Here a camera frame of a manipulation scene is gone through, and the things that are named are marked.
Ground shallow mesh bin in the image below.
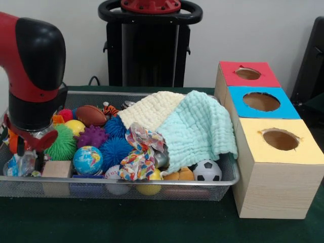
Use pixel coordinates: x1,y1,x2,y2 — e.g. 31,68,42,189
0,90,240,202

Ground dark green table cloth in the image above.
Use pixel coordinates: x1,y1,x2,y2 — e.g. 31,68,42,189
0,85,324,243
301,95,324,122

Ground wooden block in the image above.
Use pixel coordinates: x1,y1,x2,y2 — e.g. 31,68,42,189
42,160,73,178

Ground green spiky ball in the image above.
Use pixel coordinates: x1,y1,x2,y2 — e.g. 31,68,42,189
44,124,78,161

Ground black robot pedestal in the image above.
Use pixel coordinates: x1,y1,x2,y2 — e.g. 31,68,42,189
98,0,204,88

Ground wooden box with three holes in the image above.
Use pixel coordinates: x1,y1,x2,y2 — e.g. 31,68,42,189
214,60,324,220

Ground purple spiky toy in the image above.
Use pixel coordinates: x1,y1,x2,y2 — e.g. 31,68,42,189
73,125,109,149

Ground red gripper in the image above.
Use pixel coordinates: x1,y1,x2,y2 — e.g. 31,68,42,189
4,113,59,172

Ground mint green cloth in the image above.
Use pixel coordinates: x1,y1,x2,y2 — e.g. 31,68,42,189
155,90,239,173

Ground blue spiky ball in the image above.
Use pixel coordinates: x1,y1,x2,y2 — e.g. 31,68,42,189
100,138,134,173

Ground brown toy football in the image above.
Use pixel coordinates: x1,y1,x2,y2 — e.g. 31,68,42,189
75,105,107,128

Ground globe print ball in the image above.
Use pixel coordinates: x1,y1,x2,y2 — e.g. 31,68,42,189
72,146,104,175

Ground black and white soccer ball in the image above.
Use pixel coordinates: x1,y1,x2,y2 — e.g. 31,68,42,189
193,159,223,182

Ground cream white cloth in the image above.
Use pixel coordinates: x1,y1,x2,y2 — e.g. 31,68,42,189
118,90,187,131

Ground clear plastic bottle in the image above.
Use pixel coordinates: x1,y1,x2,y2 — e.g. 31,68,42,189
4,151,38,177

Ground colourful dotted cloth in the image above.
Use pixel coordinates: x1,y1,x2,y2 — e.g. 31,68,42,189
119,123,168,183

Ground black upright panel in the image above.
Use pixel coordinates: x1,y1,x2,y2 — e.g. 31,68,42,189
291,16,324,102

